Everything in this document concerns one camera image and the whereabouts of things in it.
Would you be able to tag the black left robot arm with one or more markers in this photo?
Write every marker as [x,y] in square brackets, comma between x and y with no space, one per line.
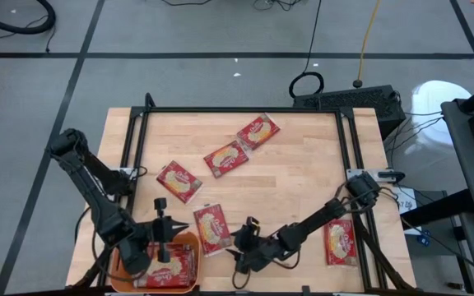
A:
[97,205]

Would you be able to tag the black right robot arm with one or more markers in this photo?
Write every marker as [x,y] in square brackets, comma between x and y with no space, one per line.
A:
[315,218]

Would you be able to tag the orange plastic basket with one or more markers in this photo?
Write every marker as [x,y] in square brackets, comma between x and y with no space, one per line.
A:
[191,239]

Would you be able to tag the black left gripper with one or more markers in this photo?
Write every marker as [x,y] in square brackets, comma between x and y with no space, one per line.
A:
[154,234]

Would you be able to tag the white round stool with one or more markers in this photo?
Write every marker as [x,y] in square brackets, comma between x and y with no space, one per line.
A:
[438,98]

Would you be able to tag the black cart beam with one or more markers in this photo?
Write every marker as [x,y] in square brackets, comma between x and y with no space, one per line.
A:
[434,207]

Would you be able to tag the black metal table frame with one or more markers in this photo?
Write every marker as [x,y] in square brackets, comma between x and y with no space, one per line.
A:
[237,109]

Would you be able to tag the white paper sheet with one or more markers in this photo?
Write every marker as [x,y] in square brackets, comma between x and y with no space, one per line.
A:
[405,205]

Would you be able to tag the black perforated computer case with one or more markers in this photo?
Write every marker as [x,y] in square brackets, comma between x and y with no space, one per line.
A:
[344,100]

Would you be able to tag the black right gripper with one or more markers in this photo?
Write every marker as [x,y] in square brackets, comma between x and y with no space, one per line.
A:
[251,246]

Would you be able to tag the small blue item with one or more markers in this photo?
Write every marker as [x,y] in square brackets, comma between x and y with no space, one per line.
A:
[425,239]

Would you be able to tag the grey equipment cart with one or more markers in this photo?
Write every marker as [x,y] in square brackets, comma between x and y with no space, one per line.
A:
[471,172]

